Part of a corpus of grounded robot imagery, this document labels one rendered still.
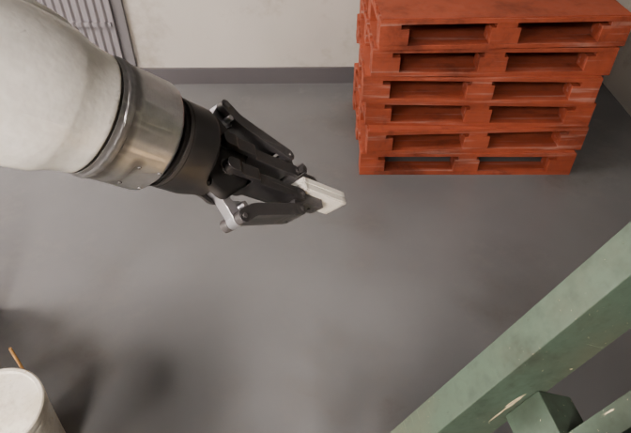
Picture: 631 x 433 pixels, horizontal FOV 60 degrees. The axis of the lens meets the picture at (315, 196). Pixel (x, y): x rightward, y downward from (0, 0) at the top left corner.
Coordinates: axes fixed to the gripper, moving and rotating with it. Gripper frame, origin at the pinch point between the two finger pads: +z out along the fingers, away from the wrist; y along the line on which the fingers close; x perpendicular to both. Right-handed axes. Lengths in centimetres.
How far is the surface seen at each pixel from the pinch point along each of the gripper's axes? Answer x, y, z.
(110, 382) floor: -170, -19, 84
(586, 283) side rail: 14.6, 10.5, 39.0
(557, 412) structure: 1, 25, 51
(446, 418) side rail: -15, 23, 46
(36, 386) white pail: -151, -14, 45
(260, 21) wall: -135, -244, 182
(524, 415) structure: -4, 25, 51
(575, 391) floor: -33, 20, 195
